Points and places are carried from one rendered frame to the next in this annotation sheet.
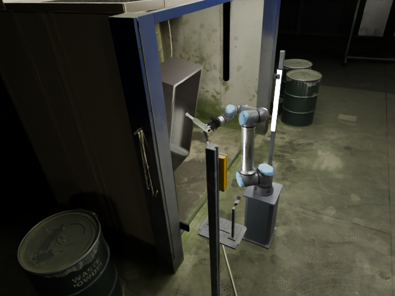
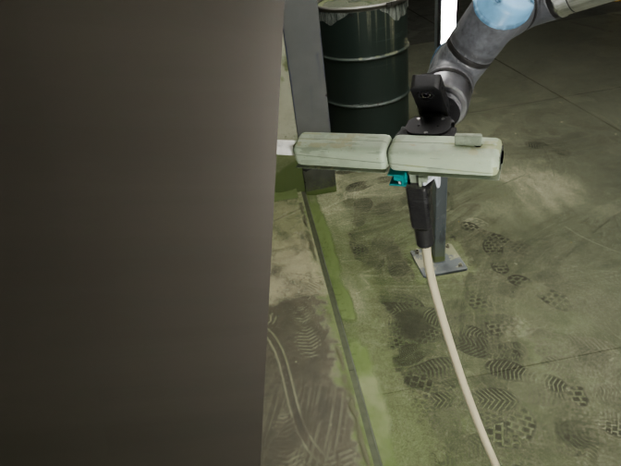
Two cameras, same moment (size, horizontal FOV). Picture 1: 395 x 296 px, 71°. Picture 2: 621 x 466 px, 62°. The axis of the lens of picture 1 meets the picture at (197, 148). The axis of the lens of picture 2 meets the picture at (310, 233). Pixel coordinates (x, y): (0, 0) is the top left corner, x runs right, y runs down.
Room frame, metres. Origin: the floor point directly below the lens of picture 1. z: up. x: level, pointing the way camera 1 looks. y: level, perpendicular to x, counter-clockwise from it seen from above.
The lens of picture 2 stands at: (2.03, 0.45, 1.46)
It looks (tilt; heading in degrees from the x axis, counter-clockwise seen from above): 33 degrees down; 326
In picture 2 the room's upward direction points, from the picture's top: 8 degrees counter-clockwise
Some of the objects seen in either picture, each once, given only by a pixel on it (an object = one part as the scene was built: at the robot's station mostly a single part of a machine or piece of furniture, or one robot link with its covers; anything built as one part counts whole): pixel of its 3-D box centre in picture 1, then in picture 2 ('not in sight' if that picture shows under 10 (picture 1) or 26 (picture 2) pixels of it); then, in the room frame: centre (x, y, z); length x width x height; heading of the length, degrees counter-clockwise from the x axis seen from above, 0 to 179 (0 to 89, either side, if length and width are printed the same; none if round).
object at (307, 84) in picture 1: (300, 98); (365, 69); (4.53, -1.86, 0.44); 0.59 x 0.58 x 0.89; 164
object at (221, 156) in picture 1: (217, 171); not in sight; (1.36, -0.11, 1.42); 0.12 x 0.06 x 0.26; 60
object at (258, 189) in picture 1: (263, 185); not in sight; (2.02, -0.62, 0.69); 0.19 x 0.19 x 0.10
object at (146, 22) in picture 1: (157, 174); not in sight; (1.72, 0.33, 1.14); 0.18 x 0.18 x 2.29; 60
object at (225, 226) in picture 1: (223, 213); not in sight; (1.45, -0.16, 0.95); 0.26 x 0.15 x 0.32; 60
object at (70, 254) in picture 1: (61, 239); not in sight; (1.38, 1.04, 0.86); 0.54 x 0.54 x 0.01
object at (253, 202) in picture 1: (261, 212); not in sight; (2.02, -0.62, 0.32); 0.31 x 0.31 x 0.64; 60
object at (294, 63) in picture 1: (296, 64); not in sight; (5.18, -1.95, 0.86); 0.54 x 0.54 x 0.01
